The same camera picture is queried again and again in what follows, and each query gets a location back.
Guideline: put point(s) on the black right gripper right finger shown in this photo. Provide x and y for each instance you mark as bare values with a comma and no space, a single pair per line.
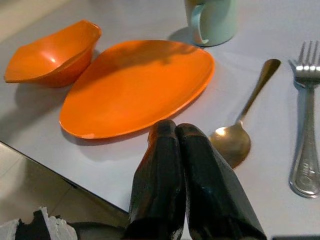
215,200

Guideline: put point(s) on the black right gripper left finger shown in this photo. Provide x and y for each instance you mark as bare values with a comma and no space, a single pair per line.
157,190

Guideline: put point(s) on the orange oval plate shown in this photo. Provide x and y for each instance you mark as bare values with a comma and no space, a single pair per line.
130,92

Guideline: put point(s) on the orange deep bowl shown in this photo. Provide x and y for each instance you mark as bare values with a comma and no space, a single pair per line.
50,57

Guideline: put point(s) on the green ceramic mug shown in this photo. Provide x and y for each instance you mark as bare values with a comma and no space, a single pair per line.
217,22

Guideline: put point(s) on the brass coloured metal spoon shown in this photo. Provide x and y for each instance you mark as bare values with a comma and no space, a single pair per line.
232,142

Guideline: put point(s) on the silver metal fork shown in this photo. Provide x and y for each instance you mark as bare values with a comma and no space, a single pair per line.
306,150

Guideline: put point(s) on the white black robot leg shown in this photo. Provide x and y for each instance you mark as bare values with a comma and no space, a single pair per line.
57,227

